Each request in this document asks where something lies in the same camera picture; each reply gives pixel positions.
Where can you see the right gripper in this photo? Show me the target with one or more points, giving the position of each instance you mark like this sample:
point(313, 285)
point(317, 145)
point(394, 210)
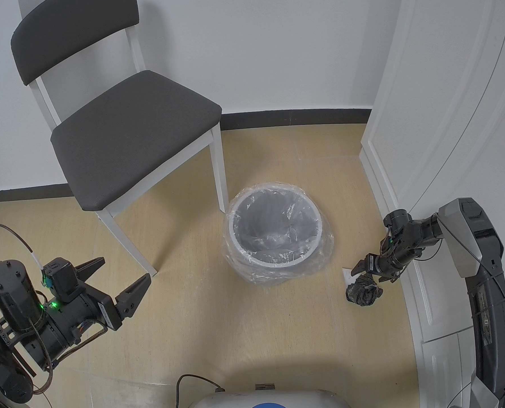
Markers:
point(384, 267)

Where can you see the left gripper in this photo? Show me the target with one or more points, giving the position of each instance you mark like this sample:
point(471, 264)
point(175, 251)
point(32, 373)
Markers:
point(76, 312)

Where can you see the black plastic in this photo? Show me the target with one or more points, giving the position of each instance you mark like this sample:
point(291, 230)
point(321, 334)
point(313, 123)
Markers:
point(365, 293)

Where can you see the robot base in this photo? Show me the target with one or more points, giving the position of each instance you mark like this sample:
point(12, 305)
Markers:
point(269, 399)

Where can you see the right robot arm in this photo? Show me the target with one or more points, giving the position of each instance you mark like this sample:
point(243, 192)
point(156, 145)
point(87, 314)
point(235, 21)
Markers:
point(486, 295)

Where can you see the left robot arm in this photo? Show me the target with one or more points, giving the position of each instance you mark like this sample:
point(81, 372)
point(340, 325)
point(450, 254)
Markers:
point(10, 287)

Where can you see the clear plastic bag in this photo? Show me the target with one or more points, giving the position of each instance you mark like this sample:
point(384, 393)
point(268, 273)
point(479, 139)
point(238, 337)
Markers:
point(326, 244)

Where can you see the white trash bin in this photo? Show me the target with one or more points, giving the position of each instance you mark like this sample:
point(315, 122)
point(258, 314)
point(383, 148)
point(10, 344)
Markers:
point(273, 262)

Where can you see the white chair dark grey cushions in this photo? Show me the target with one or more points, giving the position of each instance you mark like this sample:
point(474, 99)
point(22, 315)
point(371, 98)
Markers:
point(129, 117)

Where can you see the white wardrobe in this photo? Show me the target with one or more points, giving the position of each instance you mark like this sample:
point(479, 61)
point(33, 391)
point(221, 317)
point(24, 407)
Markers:
point(443, 100)

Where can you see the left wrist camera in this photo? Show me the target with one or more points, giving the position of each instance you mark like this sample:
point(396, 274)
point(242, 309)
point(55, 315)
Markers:
point(61, 276)

